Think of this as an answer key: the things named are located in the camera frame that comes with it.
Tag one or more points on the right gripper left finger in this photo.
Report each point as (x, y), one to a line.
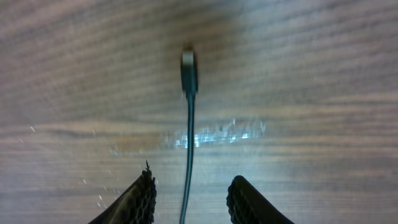
(136, 205)

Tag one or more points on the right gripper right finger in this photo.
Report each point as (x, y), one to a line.
(246, 205)

